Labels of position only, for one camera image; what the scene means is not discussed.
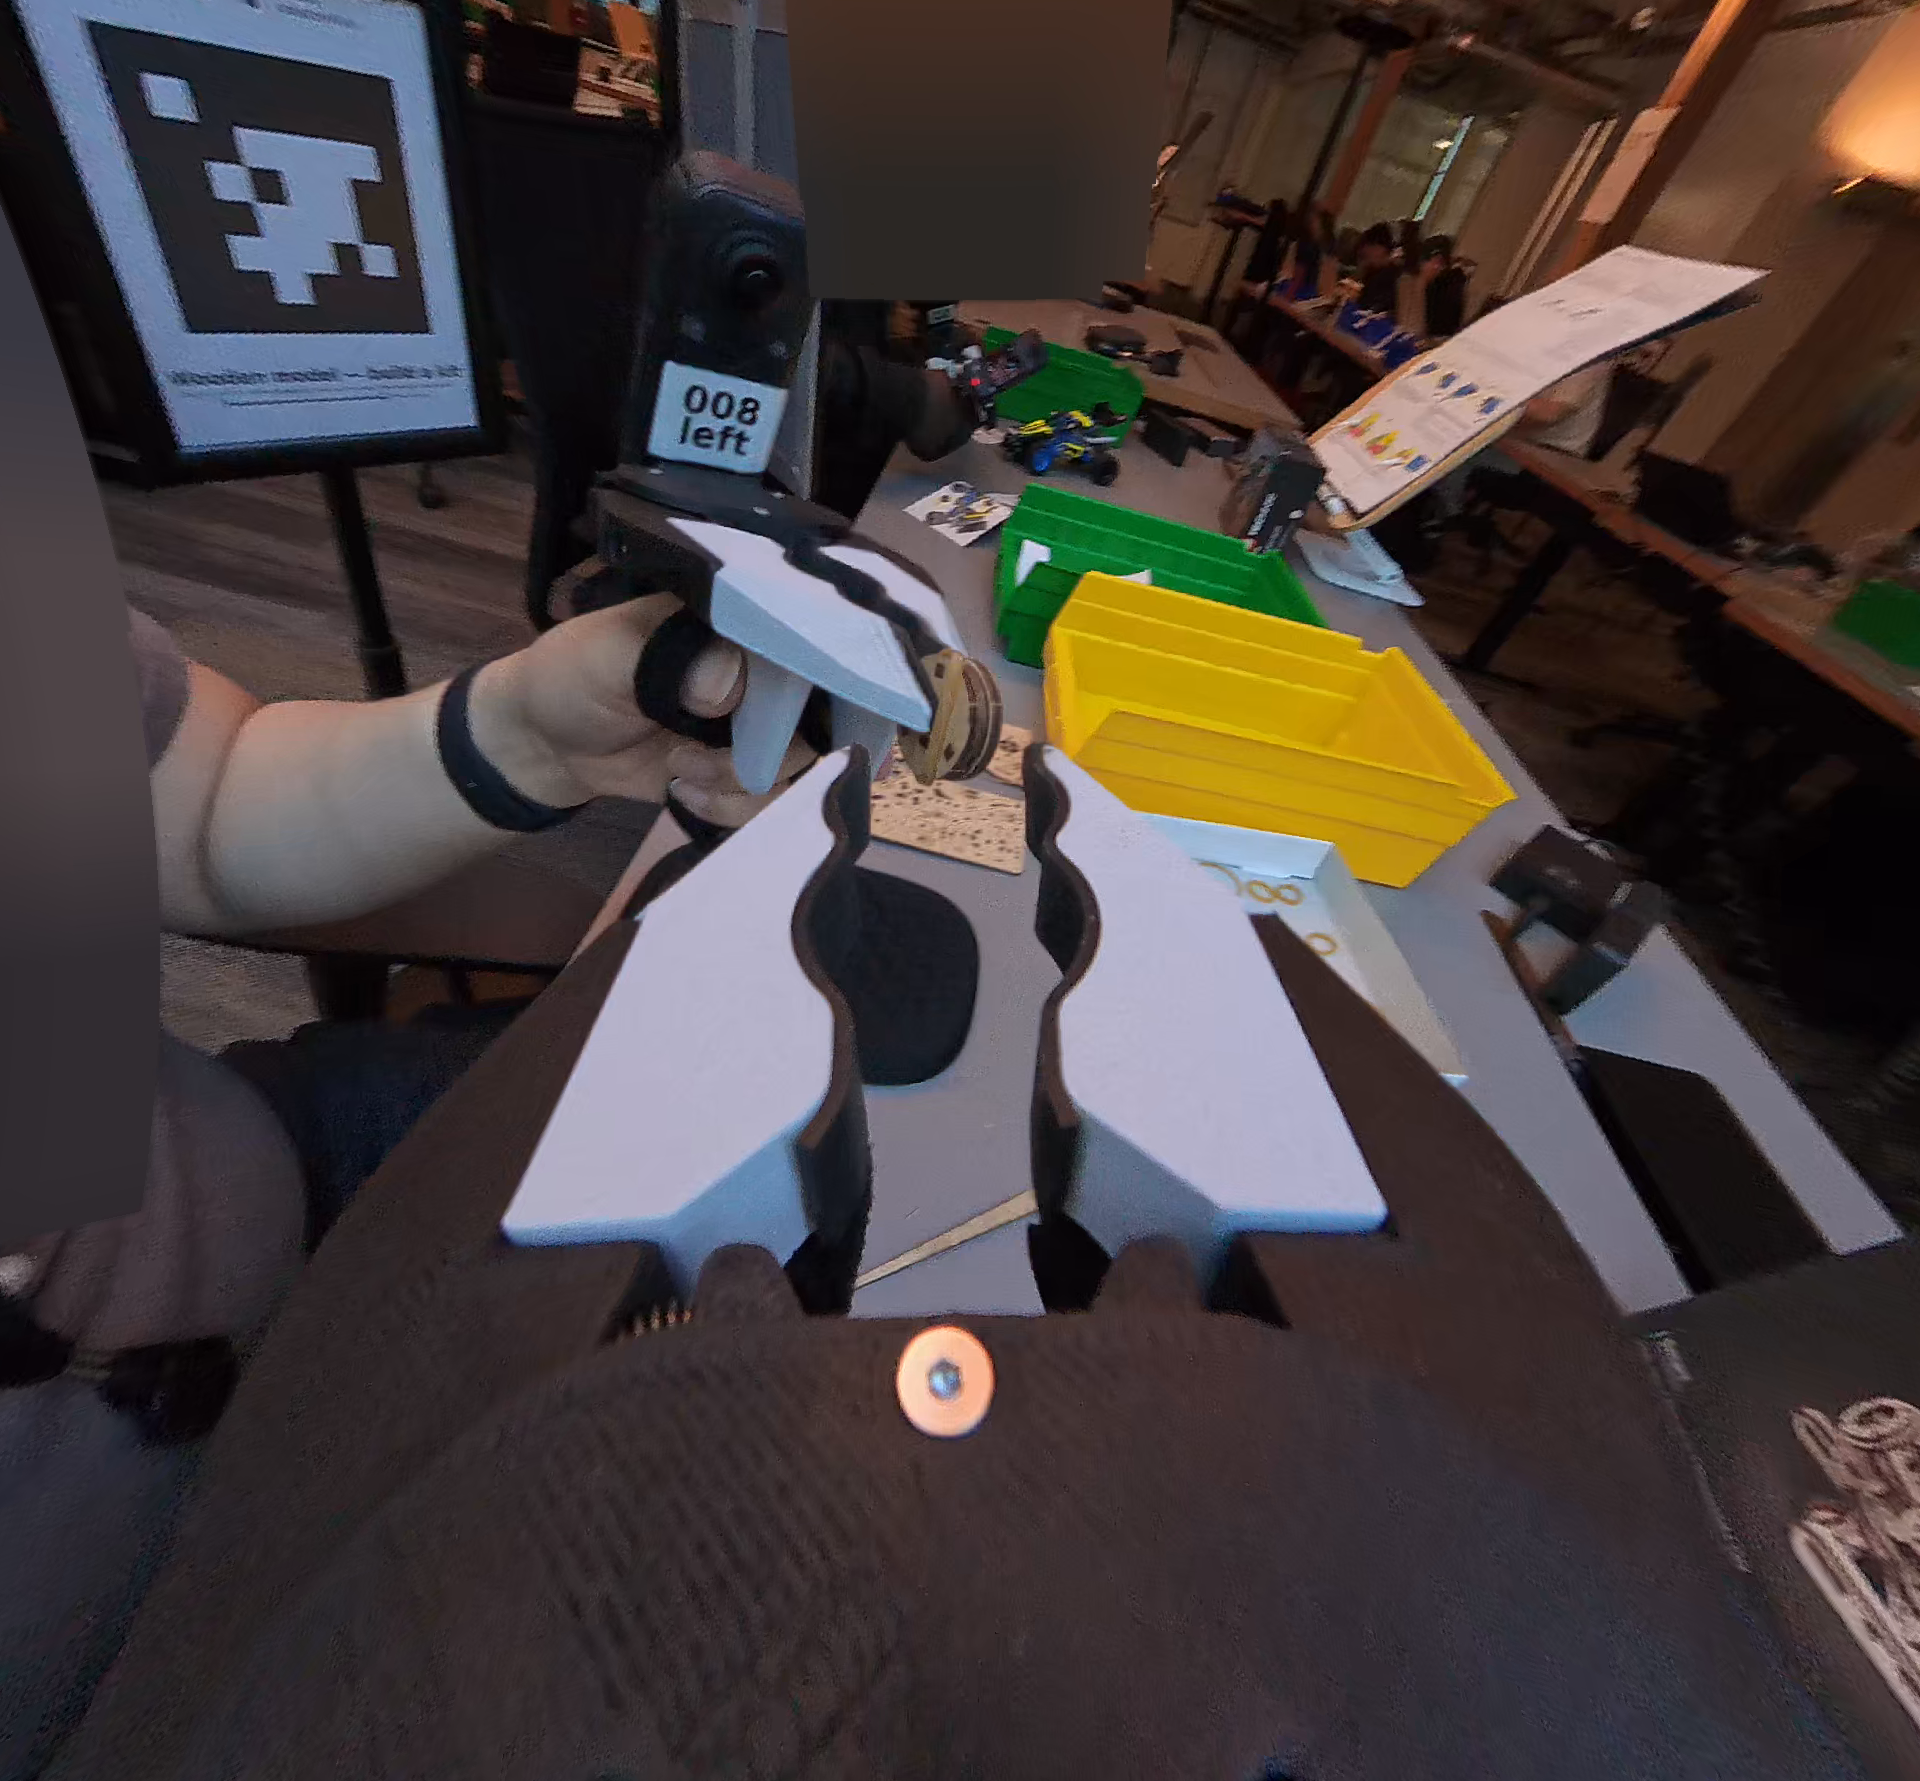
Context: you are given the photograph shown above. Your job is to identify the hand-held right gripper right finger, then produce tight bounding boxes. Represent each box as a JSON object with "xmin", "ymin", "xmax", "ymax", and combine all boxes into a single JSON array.
[{"xmin": 1021, "ymin": 747, "xmax": 1392, "ymax": 1313}]

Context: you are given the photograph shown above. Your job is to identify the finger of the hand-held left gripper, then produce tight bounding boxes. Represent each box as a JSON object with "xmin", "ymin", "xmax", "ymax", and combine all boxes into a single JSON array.
[
  {"xmin": 664, "ymin": 516, "xmax": 944, "ymax": 797},
  {"xmin": 822, "ymin": 542, "xmax": 970, "ymax": 664}
]

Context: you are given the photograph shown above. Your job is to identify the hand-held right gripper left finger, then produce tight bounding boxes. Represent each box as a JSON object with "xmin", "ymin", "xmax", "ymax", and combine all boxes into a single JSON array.
[{"xmin": 497, "ymin": 747, "xmax": 875, "ymax": 1313}]

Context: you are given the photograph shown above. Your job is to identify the round wooden gear assembly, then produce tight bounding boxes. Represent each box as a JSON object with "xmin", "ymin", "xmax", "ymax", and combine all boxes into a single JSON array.
[{"xmin": 894, "ymin": 644, "xmax": 1006, "ymax": 786}]

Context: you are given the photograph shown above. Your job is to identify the person's left forearm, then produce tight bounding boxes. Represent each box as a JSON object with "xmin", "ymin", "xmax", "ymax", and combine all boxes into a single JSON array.
[{"xmin": 145, "ymin": 660, "xmax": 499, "ymax": 938}]

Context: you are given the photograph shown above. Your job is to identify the grey desk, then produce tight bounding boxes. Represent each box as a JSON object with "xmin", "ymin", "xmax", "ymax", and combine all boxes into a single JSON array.
[{"xmin": 600, "ymin": 439, "xmax": 1908, "ymax": 1321}]

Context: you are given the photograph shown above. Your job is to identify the long wooden bench desk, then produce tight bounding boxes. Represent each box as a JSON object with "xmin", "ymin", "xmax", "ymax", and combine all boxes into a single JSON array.
[{"xmin": 1499, "ymin": 435, "xmax": 1920, "ymax": 743}]

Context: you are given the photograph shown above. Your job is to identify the person's left hand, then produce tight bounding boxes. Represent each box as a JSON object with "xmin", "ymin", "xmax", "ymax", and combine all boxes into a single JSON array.
[{"xmin": 494, "ymin": 597, "xmax": 785, "ymax": 832}]

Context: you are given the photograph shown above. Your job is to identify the printed toy car leaflet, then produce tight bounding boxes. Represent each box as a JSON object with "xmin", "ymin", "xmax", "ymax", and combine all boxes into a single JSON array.
[{"xmin": 901, "ymin": 477, "xmax": 1023, "ymax": 551}]

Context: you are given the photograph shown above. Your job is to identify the white cardboard tray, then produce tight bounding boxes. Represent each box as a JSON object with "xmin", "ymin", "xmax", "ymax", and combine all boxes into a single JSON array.
[{"xmin": 1151, "ymin": 813, "xmax": 1473, "ymax": 1089}]

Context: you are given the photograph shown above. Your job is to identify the large green plastic bin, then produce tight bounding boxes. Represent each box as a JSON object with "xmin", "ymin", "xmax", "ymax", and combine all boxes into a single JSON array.
[{"xmin": 989, "ymin": 483, "xmax": 1332, "ymax": 673}]

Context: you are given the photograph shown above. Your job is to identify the blue and yellow toy car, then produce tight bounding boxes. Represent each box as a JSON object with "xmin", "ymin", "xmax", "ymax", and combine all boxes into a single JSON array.
[{"xmin": 1000, "ymin": 407, "xmax": 1128, "ymax": 491}]

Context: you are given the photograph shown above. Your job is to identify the black round pad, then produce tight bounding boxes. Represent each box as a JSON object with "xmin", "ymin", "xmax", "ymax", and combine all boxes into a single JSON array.
[{"xmin": 827, "ymin": 863, "xmax": 986, "ymax": 1089}]

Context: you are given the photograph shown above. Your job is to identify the grey metal cabinet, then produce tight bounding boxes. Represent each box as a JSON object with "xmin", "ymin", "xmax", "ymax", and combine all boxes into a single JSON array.
[{"xmin": 671, "ymin": 0, "xmax": 797, "ymax": 186}]

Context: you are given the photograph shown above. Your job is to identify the toy remote control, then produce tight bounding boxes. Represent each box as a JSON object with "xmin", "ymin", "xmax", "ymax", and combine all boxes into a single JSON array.
[{"xmin": 955, "ymin": 326, "xmax": 1054, "ymax": 428}]

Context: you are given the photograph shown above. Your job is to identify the small green plastic bin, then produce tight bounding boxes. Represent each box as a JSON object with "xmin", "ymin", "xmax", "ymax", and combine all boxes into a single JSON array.
[{"xmin": 980, "ymin": 325, "xmax": 1151, "ymax": 450}]

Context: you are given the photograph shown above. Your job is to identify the person's dark trousers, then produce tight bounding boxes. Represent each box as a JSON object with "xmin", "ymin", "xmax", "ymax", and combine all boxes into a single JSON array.
[{"xmin": 0, "ymin": 1001, "xmax": 509, "ymax": 1781}]

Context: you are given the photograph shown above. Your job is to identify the yellow plastic bin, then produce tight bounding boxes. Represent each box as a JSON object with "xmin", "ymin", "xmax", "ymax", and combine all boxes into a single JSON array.
[{"xmin": 1039, "ymin": 568, "xmax": 1517, "ymax": 893}]

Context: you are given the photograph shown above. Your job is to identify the small black device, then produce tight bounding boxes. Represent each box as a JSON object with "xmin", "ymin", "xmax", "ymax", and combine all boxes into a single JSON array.
[{"xmin": 1137, "ymin": 403, "xmax": 1250, "ymax": 467}]

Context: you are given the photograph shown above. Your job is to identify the black wristband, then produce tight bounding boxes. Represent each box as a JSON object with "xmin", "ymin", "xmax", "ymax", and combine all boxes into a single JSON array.
[{"xmin": 433, "ymin": 660, "xmax": 583, "ymax": 834}]

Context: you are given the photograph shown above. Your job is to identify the black product box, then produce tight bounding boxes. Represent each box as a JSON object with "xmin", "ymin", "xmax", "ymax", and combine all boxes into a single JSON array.
[{"xmin": 1218, "ymin": 426, "xmax": 1332, "ymax": 557}]

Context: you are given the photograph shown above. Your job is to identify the light wooden table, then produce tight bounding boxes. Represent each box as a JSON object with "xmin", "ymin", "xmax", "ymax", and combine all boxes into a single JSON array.
[{"xmin": 959, "ymin": 297, "xmax": 1308, "ymax": 435}]

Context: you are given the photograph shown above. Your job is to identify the black clamp device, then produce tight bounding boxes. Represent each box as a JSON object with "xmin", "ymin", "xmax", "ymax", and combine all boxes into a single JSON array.
[{"xmin": 1488, "ymin": 825, "xmax": 1670, "ymax": 1018}]

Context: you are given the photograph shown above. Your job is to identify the white paper sheet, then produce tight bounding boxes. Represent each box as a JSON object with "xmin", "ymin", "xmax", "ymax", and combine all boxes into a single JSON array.
[{"xmin": 1293, "ymin": 520, "xmax": 1427, "ymax": 611}]

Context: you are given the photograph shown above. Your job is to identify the marker sign on black stand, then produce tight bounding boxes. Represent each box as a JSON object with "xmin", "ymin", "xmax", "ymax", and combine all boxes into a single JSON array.
[{"xmin": 0, "ymin": 0, "xmax": 509, "ymax": 702}]

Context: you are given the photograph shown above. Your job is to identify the flat black box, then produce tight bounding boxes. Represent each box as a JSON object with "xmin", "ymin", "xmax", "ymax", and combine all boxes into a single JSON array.
[{"xmin": 1572, "ymin": 1042, "xmax": 1836, "ymax": 1296}]

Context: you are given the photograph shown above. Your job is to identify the group of seated people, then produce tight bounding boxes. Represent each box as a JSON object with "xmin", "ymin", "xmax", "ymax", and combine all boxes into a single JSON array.
[{"xmin": 1238, "ymin": 201, "xmax": 1506, "ymax": 365}]

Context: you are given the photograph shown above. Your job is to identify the instruction booklet on clipboard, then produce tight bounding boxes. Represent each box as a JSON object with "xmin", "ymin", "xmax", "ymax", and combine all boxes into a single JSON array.
[{"xmin": 1305, "ymin": 245, "xmax": 1769, "ymax": 533}]

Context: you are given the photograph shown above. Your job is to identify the black printed kit box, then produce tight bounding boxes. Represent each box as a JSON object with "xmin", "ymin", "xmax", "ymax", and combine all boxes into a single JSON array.
[{"xmin": 1632, "ymin": 1260, "xmax": 1920, "ymax": 1781}]

